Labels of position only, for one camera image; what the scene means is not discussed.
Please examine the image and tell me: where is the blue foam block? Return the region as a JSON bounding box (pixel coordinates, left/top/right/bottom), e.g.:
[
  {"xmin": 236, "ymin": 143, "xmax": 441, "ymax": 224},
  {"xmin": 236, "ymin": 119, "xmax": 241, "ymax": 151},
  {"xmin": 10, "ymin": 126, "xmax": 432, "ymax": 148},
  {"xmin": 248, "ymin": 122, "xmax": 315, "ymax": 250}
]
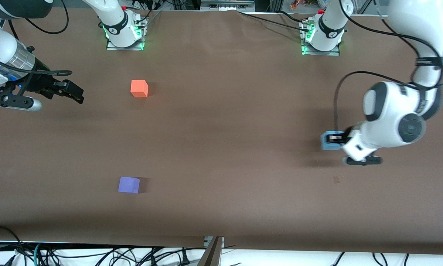
[{"xmin": 320, "ymin": 130, "xmax": 346, "ymax": 151}]

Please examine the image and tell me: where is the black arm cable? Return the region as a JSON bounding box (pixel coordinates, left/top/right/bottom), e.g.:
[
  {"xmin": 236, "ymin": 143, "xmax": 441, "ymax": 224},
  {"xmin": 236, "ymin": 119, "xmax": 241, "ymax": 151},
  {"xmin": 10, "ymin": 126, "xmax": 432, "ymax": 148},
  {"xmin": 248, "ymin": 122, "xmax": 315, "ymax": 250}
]
[
  {"xmin": 0, "ymin": 0, "xmax": 73, "ymax": 77},
  {"xmin": 333, "ymin": 0, "xmax": 443, "ymax": 136}
]

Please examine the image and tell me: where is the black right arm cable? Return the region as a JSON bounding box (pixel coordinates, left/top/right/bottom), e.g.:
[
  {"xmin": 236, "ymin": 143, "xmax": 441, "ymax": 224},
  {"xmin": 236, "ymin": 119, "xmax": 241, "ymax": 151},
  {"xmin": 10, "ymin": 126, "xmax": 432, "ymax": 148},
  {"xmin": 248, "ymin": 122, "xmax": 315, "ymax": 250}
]
[{"xmin": 0, "ymin": 0, "xmax": 73, "ymax": 77}]

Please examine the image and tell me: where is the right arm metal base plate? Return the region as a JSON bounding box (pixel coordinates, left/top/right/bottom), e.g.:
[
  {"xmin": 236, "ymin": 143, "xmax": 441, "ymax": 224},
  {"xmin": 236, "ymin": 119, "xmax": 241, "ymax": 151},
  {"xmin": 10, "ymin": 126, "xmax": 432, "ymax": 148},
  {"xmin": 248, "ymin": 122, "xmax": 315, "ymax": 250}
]
[{"xmin": 106, "ymin": 17, "xmax": 146, "ymax": 51}]

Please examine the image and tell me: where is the purple foam block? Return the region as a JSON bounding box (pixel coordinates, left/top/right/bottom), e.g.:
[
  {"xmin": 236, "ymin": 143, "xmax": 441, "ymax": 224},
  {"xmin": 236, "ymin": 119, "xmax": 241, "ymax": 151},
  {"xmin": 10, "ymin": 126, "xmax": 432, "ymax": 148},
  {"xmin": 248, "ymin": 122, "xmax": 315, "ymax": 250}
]
[{"xmin": 118, "ymin": 177, "xmax": 141, "ymax": 194}]

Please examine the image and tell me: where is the aluminium frame post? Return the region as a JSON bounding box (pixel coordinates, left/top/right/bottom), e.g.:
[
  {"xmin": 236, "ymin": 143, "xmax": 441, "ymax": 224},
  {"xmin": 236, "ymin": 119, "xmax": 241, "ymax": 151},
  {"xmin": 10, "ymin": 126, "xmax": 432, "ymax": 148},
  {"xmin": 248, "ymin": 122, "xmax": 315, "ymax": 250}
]
[{"xmin": 198, "ymin": 236, "xmax": 225, "ymax": 266}]

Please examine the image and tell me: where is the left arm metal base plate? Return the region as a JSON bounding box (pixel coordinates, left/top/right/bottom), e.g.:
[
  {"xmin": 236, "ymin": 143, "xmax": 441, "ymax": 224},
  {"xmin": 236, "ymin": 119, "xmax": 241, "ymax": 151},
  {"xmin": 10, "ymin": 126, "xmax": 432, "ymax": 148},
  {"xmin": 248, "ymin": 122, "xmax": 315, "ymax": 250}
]
[{"xmin": 300, "ymin": 20, "xmax": 341, "ymax": 57}]

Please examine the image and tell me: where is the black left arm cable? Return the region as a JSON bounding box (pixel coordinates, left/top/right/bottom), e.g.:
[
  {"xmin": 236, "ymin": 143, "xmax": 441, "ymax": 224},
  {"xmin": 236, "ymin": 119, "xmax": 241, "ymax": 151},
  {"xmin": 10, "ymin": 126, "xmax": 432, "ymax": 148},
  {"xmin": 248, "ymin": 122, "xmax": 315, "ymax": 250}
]
[{"xmin": 333, "ymin": 0, "xmax": 443, "ymax": 136}]

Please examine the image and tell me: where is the long black base cable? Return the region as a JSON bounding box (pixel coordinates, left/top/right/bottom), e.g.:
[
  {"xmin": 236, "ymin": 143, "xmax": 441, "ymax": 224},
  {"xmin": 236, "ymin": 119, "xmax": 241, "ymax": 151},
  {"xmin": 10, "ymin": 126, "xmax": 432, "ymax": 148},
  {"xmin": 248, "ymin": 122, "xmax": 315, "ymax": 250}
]
[{"xmin": 238, "ymin": 11, "xmax": 311, "ymax": 33}]

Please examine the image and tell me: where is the orange foam block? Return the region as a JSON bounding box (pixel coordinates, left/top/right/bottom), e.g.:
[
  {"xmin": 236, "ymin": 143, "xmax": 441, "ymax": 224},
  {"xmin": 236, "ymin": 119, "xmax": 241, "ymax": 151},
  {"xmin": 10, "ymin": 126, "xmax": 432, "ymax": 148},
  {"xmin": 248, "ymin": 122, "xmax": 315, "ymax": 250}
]
[{"xmin": 130, "ymin": 79, "xmax": 149, "ymax": 98}]

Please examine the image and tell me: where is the colourful background object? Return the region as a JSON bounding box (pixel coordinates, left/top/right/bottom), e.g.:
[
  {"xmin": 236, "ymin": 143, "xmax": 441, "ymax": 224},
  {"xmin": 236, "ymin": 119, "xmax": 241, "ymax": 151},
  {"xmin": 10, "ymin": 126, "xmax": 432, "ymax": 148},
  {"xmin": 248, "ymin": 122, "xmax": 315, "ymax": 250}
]
[{"xmin": 290, "ymin": 0, "xmax": 320, "ymax": 10}]

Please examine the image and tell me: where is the black looping floor cable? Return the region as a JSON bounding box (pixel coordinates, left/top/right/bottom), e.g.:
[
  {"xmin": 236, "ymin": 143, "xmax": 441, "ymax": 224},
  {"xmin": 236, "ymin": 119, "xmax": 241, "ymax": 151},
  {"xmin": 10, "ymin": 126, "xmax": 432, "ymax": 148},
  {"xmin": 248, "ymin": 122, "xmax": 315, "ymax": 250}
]
[{"xmin": 0, "ymin": 225, "xmax": 23, "ymax": 266}]

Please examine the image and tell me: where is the grey metal equipment box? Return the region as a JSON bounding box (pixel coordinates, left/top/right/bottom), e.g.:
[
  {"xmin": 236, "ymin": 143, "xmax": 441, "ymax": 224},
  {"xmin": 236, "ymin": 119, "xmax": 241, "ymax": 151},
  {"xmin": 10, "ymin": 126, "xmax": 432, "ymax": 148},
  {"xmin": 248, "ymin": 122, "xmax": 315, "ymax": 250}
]
[{"xmin": 201, "ymin": 0, "xmax": 255, "ymax": 12}]

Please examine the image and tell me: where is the brown paper table cover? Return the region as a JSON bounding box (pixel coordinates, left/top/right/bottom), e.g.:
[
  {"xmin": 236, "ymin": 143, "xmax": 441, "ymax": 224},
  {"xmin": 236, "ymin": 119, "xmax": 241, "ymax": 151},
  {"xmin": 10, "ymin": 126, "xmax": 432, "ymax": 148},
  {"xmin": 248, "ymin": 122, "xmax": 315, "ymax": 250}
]
[{"xmin": 0, "ymin": 9, "xmax": 443, "ymax": 255}]

